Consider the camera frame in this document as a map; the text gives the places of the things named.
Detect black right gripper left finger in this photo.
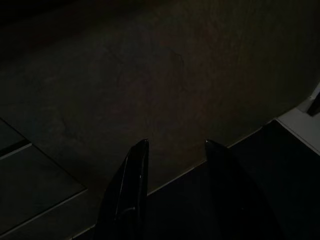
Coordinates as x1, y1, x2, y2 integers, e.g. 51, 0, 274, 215
93, 138, 150, 240

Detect beige kitchen base cabinet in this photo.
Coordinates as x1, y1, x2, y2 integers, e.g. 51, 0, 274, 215
0, 0, 320, 240

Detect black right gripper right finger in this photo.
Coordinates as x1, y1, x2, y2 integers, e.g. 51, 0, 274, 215
204, 139, 278, 240

